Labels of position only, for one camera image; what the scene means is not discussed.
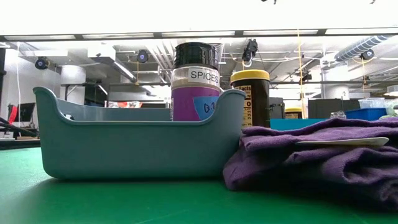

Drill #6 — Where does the black-lid spice jar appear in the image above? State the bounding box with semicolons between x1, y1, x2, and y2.
170;42;224;122

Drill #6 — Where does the yellow-lid dark spice bottle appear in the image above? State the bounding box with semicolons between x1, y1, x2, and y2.
284;107;303;120
230;69;271;129

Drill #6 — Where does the grey-blue plastic bin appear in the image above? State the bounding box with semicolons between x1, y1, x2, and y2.
32;86;247;180

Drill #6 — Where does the teal blue box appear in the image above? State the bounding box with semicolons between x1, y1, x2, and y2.
269;118;330;131

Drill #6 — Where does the purple cloth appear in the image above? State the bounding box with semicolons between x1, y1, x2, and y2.
222;116;398;212

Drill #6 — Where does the white room column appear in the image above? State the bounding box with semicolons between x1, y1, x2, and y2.
322;67;351;100
60;65;87;105

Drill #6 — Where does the black cabinet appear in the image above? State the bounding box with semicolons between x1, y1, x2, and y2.
307;98;361;119

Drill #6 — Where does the white flat tag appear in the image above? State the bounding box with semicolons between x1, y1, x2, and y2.
295;137;389;147

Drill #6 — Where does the blue storage bin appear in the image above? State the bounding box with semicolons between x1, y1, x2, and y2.
345;107;388;121

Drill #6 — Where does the clear storage tub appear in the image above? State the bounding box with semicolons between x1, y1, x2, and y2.
358;97;386;110

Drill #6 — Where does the black monitor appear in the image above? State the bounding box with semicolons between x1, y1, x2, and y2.
7;102;37;125

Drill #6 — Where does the black ceiling camera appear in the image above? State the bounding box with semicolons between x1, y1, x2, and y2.
359;49;375;61
34;56;50;70
136;49;150;63
241;38;259;62

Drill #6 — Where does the striped flexible duct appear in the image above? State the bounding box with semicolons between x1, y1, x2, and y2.
334;34;394;62

